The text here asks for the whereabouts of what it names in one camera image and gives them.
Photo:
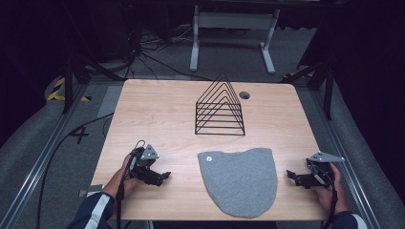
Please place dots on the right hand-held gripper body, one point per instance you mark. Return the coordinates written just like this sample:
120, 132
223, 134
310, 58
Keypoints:
315, 173

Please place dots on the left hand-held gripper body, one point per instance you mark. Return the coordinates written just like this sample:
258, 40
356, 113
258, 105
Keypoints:
144, 165

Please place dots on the grey felt bag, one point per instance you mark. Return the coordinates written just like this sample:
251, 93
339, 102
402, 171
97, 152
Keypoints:
239, 183

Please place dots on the person's left hand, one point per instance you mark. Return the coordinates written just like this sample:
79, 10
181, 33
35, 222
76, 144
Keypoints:
126, 178

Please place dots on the person's right hand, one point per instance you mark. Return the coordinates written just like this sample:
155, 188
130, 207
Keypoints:
331, 191

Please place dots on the grey tape piece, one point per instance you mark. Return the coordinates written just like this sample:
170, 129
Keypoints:
90, 190

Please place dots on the black metal stand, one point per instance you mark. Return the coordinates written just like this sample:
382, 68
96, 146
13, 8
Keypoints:
321, 82
79, 76

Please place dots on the yellow black floor tape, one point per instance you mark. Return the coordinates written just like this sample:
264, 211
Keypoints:
62, 92

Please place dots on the aluminium floor rail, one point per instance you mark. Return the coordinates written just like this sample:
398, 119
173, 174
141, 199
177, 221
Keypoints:
38, 159
345, 159

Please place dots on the white metal table frame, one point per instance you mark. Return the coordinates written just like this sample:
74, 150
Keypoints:
234, 35

